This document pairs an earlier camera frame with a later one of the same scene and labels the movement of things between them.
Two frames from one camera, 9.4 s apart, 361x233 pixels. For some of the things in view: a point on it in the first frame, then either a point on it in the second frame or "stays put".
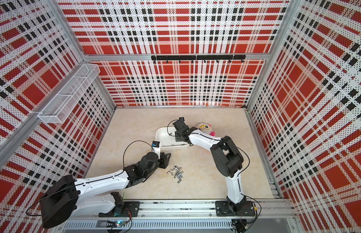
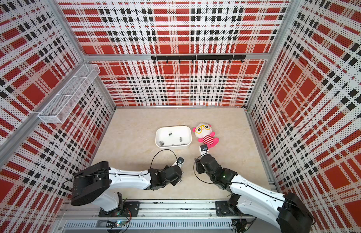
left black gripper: (165, 161) -> (174, 182)
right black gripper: (177, 136) -> (198, 165)
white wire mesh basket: (56, 110) stays put
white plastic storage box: (166, 135) stays put
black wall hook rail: (216, 58) stays put
